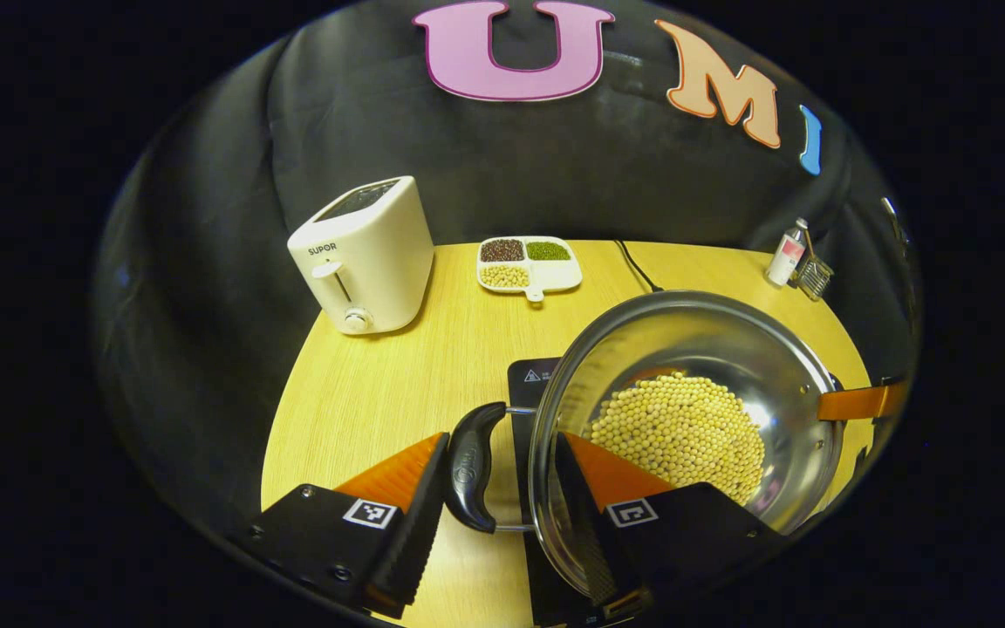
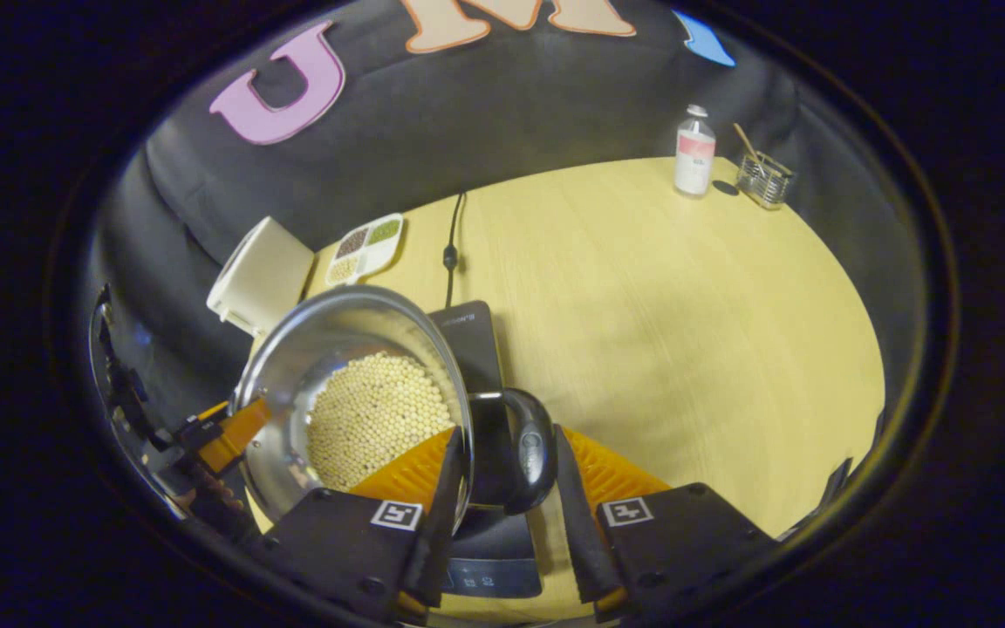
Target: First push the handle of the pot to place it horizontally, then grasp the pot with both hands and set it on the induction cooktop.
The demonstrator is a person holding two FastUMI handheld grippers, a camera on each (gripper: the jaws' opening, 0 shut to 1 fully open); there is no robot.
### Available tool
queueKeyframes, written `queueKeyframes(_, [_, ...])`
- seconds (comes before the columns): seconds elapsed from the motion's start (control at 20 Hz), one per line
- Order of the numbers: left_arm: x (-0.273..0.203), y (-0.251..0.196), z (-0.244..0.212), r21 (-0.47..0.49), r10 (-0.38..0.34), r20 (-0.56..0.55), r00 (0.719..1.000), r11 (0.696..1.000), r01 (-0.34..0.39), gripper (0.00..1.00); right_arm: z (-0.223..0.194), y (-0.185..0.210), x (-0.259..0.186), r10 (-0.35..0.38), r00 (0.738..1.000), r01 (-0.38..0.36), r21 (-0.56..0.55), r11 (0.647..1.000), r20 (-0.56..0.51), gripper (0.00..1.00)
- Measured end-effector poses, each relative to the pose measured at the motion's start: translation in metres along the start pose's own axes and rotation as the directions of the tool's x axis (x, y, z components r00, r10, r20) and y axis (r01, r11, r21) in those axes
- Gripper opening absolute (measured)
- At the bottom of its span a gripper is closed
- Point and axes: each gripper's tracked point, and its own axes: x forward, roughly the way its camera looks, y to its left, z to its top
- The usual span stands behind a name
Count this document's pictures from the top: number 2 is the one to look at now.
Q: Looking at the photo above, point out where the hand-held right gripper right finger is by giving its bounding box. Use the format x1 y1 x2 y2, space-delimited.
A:
553 424 778 625

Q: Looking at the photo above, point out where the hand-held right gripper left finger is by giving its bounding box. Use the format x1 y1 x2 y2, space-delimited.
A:
250 426 468 625

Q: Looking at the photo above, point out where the steel pot with black handles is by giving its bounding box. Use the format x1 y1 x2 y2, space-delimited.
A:
232 285 558 535

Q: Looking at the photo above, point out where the pile of yellow soybeans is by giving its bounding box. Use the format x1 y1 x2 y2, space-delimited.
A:
306 352 455 492

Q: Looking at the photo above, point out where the black induction cooktop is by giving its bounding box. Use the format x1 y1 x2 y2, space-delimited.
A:
427 301 547 600

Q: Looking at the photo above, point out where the white toaster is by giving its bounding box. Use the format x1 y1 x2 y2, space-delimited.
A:
207 216 316 337

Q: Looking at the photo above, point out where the white divided bean plate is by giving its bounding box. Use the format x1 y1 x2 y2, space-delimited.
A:
325 213 405 287

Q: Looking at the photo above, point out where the black chair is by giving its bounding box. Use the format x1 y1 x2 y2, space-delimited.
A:
777 458 852 542

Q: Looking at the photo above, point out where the clear bottle with pink label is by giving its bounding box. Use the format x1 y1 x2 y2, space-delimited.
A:
674 105 717 198

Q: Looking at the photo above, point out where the wooden stick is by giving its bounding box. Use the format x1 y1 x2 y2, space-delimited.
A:
734 122 765 167

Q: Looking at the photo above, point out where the black power cable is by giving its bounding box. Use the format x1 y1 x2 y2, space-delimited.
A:
441 192 467 308

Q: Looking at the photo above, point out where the wire mesh holder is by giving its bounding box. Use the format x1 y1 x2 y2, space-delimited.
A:
736 153 796 210

